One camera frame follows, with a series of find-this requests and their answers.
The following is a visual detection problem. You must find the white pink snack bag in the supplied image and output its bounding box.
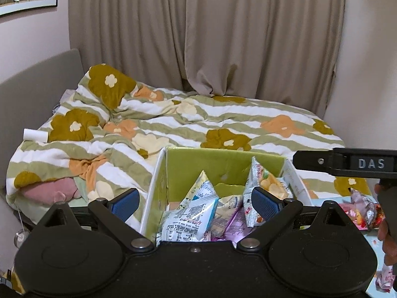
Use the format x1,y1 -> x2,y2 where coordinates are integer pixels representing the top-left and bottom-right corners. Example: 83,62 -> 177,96
375,263 -> 397,293

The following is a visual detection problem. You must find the grey upholstered headboard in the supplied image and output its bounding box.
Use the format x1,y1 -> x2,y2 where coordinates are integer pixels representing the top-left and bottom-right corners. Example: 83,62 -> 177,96
0,48 -> 84,193

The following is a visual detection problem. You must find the grey purple snack bag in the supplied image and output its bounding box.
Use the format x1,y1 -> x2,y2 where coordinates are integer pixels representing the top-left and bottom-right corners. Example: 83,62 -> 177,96
349,188 -> 378,231

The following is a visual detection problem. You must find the person's right hand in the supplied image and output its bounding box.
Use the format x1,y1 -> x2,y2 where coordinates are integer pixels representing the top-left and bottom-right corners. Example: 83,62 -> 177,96
374,183 -> 397,265

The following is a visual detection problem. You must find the pile of snack packets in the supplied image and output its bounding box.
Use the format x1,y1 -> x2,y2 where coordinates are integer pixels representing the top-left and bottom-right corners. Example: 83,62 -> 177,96
156,157 -> 294,243

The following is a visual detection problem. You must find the pink pillow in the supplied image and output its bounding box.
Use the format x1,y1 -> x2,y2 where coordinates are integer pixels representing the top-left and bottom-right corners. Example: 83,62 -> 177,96
23,178 -> 83,204

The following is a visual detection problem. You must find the yellow-green cardboard box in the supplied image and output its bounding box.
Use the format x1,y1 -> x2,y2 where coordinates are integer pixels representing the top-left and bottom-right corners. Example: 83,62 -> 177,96
138,146 -> 314,243

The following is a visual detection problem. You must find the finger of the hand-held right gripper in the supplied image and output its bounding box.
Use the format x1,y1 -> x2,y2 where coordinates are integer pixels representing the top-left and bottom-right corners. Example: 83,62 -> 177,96
292,149 -> 334,172

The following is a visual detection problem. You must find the floral striped duvet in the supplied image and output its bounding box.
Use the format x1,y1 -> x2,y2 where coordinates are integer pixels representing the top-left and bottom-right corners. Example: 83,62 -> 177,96
6,64 -> 373,227

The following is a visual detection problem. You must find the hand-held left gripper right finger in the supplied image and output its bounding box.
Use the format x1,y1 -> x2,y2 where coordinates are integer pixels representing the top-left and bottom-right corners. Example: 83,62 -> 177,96
236,186 -> 366,254

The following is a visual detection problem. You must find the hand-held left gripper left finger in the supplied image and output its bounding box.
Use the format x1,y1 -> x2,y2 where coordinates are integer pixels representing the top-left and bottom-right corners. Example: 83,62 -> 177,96
37,188 -> 156,254

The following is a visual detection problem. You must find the beige curtain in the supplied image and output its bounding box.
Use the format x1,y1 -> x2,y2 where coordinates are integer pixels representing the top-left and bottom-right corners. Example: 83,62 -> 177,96
184,0 -> 346,120
67,0 -> 199,95

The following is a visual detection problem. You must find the white cable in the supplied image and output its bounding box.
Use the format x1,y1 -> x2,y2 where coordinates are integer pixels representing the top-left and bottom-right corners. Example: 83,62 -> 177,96
14,205 -> 27,243

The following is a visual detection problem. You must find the pale green bed sheet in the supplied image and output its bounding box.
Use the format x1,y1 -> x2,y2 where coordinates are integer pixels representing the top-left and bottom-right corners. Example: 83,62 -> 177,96
12,197 -> 90,221

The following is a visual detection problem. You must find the white paper roll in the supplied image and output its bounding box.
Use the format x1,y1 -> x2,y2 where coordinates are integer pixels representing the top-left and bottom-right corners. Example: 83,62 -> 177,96
23,128 -> 48,142

